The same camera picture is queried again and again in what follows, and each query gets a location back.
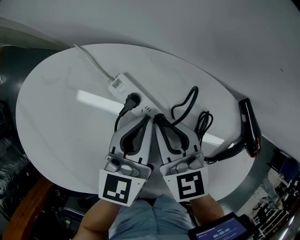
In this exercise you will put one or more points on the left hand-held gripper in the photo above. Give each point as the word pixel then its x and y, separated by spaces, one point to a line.
pixel 117 185

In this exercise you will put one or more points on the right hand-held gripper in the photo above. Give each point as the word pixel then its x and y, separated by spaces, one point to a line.
pixel 189 185

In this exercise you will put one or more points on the black cable plug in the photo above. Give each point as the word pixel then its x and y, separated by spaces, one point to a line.
pixel 160 117

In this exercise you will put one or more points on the white power strip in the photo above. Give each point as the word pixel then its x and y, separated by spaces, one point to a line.
pixel 143 103

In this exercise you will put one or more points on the person's right forearm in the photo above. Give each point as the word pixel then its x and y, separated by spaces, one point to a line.
pixel 207 208

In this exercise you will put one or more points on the person's left forearm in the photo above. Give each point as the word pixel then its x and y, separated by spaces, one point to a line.
pixel 100 220

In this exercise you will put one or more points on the black round plug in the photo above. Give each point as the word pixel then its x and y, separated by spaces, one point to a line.
pixel 131 100

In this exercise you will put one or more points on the black hair dryer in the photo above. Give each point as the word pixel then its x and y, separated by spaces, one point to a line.
pixel 252 131

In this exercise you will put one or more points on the person's light blue shirt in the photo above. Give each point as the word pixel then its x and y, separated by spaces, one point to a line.
pixel 152 220

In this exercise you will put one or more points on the black tablet with screen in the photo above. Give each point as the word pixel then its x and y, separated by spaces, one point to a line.
pixel 220 230

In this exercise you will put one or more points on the pile of dark equipment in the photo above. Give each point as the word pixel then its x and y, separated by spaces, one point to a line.
pixel 279 199

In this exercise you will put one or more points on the clear plastic wrap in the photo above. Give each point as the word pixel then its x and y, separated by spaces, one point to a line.
pixel 11 164

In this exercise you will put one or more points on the brown wooden desk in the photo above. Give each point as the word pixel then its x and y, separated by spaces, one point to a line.
pixel 28 206

